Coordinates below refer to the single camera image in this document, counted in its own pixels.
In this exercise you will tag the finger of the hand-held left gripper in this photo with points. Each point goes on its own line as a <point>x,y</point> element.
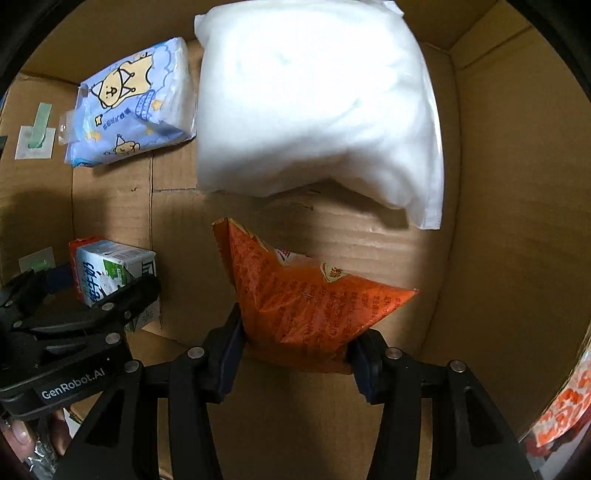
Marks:
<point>120,302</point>
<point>57,279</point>

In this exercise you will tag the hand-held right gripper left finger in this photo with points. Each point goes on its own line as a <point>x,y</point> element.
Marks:
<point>230,364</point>

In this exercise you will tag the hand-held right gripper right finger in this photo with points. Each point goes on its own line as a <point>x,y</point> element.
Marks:
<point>364,371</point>

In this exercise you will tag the milk carton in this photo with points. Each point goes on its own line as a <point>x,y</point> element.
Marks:
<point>108,272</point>

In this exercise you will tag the orange snack bag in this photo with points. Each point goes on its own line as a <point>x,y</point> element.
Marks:
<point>300,309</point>

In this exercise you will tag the cardboard box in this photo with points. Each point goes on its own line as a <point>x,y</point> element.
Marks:
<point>508,230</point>

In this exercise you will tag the person's left hand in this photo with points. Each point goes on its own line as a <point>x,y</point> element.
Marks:
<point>21,436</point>

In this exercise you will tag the green tape label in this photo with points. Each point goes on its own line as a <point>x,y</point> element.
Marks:
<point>39,262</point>

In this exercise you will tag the silver foil wrapper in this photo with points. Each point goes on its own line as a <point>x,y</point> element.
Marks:
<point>40,454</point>

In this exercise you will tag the green white adhesive hook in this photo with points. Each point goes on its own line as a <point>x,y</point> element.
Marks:
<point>36,131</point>

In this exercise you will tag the blue cartoon tissue pack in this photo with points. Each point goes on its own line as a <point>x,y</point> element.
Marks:
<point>124,110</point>

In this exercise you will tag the orange printed package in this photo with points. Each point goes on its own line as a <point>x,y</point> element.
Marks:
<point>565,410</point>

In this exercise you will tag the white stuffing bag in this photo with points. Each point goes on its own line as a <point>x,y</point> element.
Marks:
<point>318,101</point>

